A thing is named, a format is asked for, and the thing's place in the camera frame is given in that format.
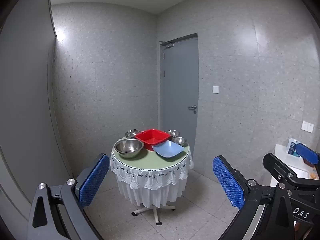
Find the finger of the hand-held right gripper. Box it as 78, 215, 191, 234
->
263, 152, 302, 182
295, 142, 320, 167

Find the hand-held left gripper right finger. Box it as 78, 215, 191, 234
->
212, 155, 294, 240

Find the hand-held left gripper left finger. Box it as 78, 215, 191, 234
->
26, 153, 110, 240

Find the large steel bowl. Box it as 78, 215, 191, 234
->
114, 139, 145, 159

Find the blue square plate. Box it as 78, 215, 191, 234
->
152, 140, 185, 158

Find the red square plastic basin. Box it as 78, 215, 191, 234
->
135, 129, 171, 152

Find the white cabinet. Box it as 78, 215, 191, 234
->
271, 144, 320, 188

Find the blue white packet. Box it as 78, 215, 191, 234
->
287, 138, 299, 157

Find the white table base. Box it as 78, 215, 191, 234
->
132, 203, 176, 225

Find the grey door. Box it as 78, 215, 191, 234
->
159, 33, 199, 141

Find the white wall socket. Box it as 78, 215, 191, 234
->
301, 120, 314, 133

